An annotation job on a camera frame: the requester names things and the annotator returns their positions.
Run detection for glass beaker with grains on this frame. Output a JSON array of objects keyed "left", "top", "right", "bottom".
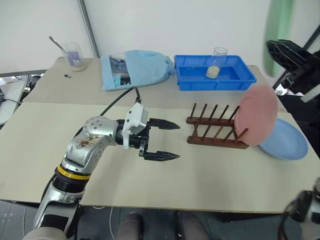
[{"left": 60, "top": 41, "right": 88, "bottom": 73}]

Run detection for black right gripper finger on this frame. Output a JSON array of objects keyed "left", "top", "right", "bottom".
[{"left": 266, "top": 39, "right": 310, "bottom": 74}]

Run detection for clear glass cup with grains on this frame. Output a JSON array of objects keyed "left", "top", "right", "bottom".
[{"left": 205, "top": 46, "right": 229, "bottom": 80}]

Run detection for printed plastic packet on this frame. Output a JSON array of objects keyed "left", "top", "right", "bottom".
[{"left": 108, "top": 53, "right": 133, "bottom": 88}]

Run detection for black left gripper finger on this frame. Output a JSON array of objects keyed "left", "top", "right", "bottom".
[
  {"left": 149, "top": 118, "right": 181, "bottom": 130},
  {"left": 144, "top": 149, "right": 181, "bottom": 162}
]

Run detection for pink plate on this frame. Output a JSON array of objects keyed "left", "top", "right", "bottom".
[{"left": 234, "top": 84, "right": 279, "bottom": 147}]

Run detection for green plate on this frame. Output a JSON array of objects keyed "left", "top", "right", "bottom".
[{"left": 263, "top": 0, "right": 297, "bottom": 77}]

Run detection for dark rounded shape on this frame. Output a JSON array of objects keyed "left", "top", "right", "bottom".
[{"left": 116, "top": 210, "right": 146, "bottom": 240}]

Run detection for wooden dish rack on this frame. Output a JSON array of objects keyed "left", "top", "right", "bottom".
[{"left": 185, "top": 102, "right": 250, "bottom": 150}]

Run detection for grey metal pole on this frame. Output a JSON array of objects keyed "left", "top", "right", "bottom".
[{"left": 78, "top": 0, "right": 101, "bottom": 59}]

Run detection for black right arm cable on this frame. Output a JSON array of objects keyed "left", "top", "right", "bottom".
[{"left": 279, "top": 197, "right": 301, "bottom": 240}]

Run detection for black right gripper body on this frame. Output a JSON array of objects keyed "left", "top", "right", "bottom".
[{"left": 286, "top": 48, "right": 320, "bottom": 97}]

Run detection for blue plate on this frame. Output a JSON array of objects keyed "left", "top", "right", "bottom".
[{"left": 257, "top": 117, "right": 309, "bottom": 161}]

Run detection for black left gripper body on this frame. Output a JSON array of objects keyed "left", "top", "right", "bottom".
[{"left": 129, "top": 119, "right": 151, "bottom": 158}]

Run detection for white side desk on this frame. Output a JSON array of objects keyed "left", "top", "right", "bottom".
[{"left": 0, "top": 69, "right": 49, "bottom": 126}]

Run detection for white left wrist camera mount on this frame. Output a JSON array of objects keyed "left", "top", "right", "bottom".
[{"left": 121, "top": 102, "right": 150, "bottom": 150}]

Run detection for blue plastic bin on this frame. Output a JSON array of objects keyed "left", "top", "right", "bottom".
[{"left": 173, "top": 54, "right": 258, "bottom": 92}]

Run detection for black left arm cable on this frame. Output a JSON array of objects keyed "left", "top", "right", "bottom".
[{"left": 74, "top": 86, "right": 143, "bottom": 141}]

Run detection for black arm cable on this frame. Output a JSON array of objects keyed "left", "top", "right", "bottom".
[
  {"left": 74, "top": 86, "right": 143, "bottom": 141},
  {"left": 279, "top": 197, "right": 301, "bottom": 240}
]

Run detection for light blue cloth bag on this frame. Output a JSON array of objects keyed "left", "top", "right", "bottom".
[{"left": 100, "top": 49, "right": 176, "bottom": 92}]

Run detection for metal spoon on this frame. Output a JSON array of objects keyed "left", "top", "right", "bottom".
[{"left": 48, "top": 35, "right": 76, "bottom": 66}]

